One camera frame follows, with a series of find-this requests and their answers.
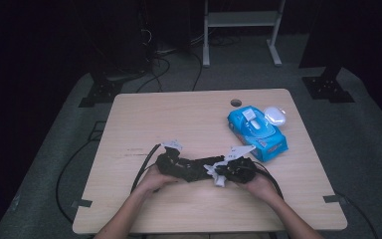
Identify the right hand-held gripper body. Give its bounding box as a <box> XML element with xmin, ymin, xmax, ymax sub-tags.
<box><xmin>218</xmin><ymin>144</ymin><xmax>259</xmax><ymax>184</ymax></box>

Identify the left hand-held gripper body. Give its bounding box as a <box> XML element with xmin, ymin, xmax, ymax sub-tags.
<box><xmin>154</xmin><ymin>139</ymin><xmax>189</xmax><ymax>182</ymax></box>

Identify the white wet wipe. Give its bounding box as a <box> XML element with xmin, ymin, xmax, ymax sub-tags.
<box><xmin>203</xmin><ymin>161</ymin><xmax>229</xmax><ymax>188</ymax></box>

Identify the blue wet wipes pack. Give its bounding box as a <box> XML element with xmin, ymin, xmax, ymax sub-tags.
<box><xmin>227</xmin><ymin>105</ymin><xmax>289</xmax><ymax>163</ymax></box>

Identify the person's left hand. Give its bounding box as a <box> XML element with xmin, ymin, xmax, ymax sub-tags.
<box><xmin>138</xmin><ymin>164</ymin><xmax>181</xmax><ymax>195</ymax></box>

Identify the person's right hand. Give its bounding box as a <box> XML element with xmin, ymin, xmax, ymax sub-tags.
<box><xmin>241</xmin><ymin>172</ymin><xmax>277</xmax><ymax>204</ymax></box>

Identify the white plastic lid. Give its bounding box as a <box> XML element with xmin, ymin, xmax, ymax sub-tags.
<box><xmin>263</xmin><ymin>105</ymin><xmax>287</xmax><ymax>127</ymax></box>

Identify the grey tape strip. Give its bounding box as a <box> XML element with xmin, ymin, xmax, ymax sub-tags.
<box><xmin>323</xmin><ymin>194</ymin><xmax>348</xmax><ymax>204</ymax></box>
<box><xmin>71</xmin><ymin>198</ymin><xmax>94</xmax><ymax>209</ymax></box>

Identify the black stand base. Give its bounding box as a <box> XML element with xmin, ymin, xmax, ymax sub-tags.
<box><xmin>300</xmin><ymin>65</ymin><xmax>356</xmax><ymax>105</ymax></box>
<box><xmin>78</xmin><ymin>78</ymin><xmax>124</xmax><ymax>109</ymax></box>

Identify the white metal stand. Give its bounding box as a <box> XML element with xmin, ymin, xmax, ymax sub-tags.
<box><xmin>202</xmin><ymin>0</ymin><xmax>287</xmax><ymax>69</ymax></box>

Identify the right hand-held gripper cable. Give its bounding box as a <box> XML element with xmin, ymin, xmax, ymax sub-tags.
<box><xmin>253</xmin><ymin>160</ymin><xmax>285</xmax><ymax>201</ymax></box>

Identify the black metal frame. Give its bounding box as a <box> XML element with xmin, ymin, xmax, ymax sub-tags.
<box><xmin>87</xmin><ymin>120</ymin><xmax>107</xmax><ymax>142</ymax></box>

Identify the thin black floor cable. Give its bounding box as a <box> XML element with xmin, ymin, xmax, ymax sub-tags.
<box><xmin>191</xmin><ymin>51</ymin><xmax>204</xmax><ymax>92</ymax></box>

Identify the black looped floor cable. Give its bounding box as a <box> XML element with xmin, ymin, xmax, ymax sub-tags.
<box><xmin>135</xmin><ymin>55</ymin><xmax>172</xmax><ymax>94</ymax></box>

